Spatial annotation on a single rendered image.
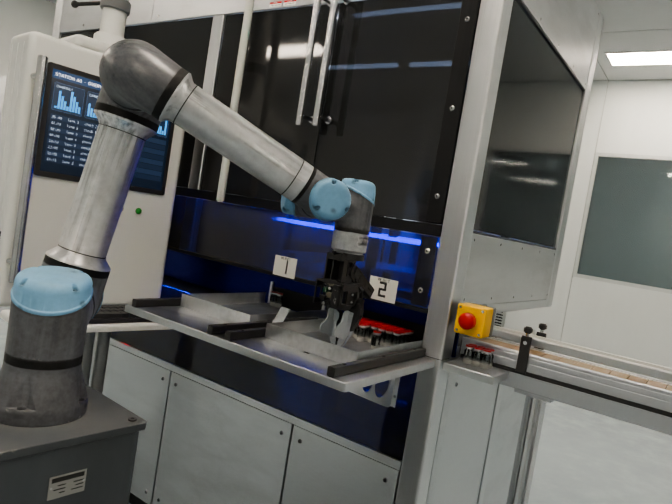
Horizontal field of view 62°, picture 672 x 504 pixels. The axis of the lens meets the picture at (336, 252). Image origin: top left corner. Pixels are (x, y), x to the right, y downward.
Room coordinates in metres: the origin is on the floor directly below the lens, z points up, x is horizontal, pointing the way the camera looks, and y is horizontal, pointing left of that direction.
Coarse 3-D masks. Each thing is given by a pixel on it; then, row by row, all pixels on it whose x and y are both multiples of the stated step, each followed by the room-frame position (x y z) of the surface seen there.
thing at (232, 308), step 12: (192, 300) 1.50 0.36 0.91; (204, 300) 1.48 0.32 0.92; (216, 300) 1.63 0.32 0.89; (228, 300) 1.67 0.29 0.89; (240, 300) 1.71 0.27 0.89; (252, 300) 1.76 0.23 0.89; (264, 300) 1.80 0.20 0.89; (204, 312) 1.47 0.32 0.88; (216, 312) 1.45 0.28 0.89; (228, 312) 1.42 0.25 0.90; (240, 312) 1.40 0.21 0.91; (252, 312) 1.60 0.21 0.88; (264, 312) 1.63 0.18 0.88; (276, 312) 1.66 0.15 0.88; (300, 312) 1.54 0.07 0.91; (312, 312) 1.59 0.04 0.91; (324, 312) 1.64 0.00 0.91
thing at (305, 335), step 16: (304, 320) 1.42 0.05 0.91; (320, 320) 1.48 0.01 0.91; (272, 336) 1.30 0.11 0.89; (288, 336) 1.27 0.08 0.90; (304, 336) 1.24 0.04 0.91; (320, 336) 1.42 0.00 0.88; (320, 352) 1.22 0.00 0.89; (336, 352) 1.19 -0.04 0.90; (352, 352) 1.17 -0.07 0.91; (368, 352) 1.20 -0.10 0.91; (384, 352) 1.25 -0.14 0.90
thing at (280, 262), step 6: (276, 258) 1.69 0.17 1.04; (282, 258) 1.67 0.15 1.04; (288, 258) 1.66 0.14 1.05; (276, 264) 1.68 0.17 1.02; (282, 264) 1.67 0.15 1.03; (288, 264) 1.66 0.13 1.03; (294, 264) 1.65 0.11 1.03; (276, 270) 1.68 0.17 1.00; (282, 270) 1.67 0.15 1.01; (288, 270) 1.66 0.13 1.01; (294, 270) 1.64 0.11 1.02; (282, 276) 1.67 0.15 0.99; (288, 276) 1.65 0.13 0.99; (294, 276) 1.64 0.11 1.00
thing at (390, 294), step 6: (372, 276) 1.49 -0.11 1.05; (372, 282) 1.49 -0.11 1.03; (378, 282) 1.48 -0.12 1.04; (390, 282) 1.46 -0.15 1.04; (396, 282) 1.45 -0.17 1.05; (378, 288) 1.48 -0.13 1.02; (390, 288) 1.46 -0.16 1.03; (396, 288) 1.45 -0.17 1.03; (372, 294) 1.49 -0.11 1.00; (384, 294) 1.47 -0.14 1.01; (390, 294) 1.46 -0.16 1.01; (384, 300) 1.47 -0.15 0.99; (390, 300) 1.46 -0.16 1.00
